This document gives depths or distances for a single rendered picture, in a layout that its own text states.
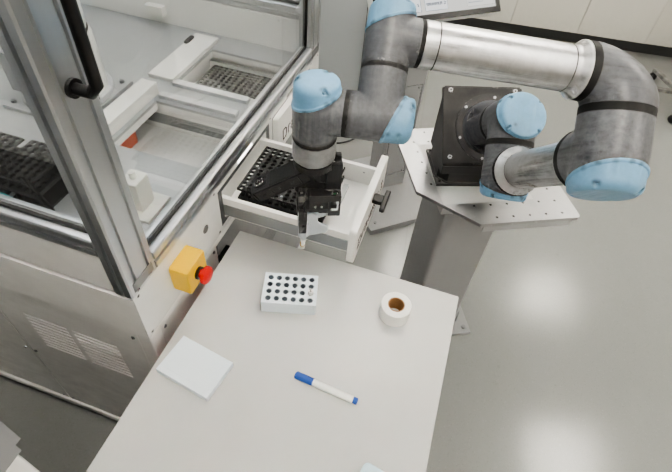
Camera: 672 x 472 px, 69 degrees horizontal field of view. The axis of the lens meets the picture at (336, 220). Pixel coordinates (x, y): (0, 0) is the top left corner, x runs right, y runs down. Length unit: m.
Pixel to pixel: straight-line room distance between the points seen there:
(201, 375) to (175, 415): 0.09
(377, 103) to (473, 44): 0.17
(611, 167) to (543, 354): 1.40
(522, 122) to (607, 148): 0.42
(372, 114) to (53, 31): 0.43
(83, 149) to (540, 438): 1.72
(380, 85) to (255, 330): 0.62
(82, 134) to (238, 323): 0.57
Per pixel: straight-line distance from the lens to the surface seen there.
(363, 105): 0.76
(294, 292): 1.14
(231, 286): 1.19
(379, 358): 1.10
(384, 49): 0.78
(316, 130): 0.78
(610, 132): 0.88
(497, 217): 1.45
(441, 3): 1.95
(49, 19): 0.69
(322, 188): 0.89
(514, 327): 2.19
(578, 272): 2.51
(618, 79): 0.90
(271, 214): 1.16
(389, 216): 2.37
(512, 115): 1.26
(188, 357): 1.09
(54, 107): 0.71
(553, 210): 1.54
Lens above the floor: 1.73
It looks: 47 degrees down
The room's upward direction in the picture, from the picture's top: 5 degrees clockwise
